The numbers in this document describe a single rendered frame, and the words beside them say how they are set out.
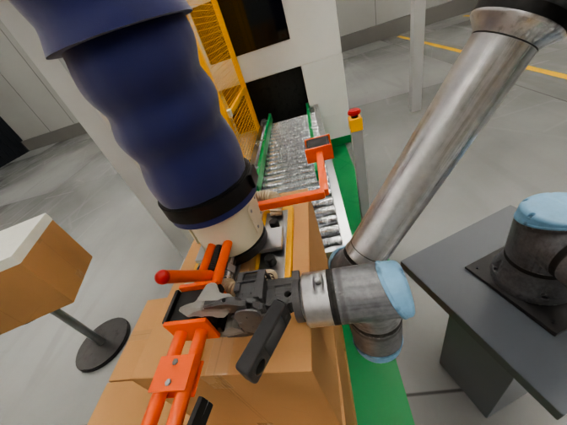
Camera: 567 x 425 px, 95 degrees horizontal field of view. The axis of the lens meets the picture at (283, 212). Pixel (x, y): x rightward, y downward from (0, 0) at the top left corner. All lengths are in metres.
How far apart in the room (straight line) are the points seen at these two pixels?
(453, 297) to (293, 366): 0.59
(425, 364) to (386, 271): 1.28
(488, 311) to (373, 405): 0.83
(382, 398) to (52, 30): 1.66
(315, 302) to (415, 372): 1.28
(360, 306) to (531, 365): 0.59
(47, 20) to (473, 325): 1.08
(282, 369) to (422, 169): 0.43
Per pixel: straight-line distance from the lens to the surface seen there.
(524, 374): 0.92
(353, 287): 0.42
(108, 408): 1.47
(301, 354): 0.57
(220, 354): 0.63
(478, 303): 0.99
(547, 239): 0.87
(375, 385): 1.63
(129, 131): 0.52
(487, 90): 0.48
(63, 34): 0.49
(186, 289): 0.56
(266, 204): 0.68
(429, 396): 1.64
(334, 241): 1.43
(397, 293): 0.42
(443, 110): 0.48
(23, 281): 1.89
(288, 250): 0.70
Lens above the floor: 1.56
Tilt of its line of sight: 37 degrees down
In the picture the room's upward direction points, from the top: 20 degrees counter-clockwise
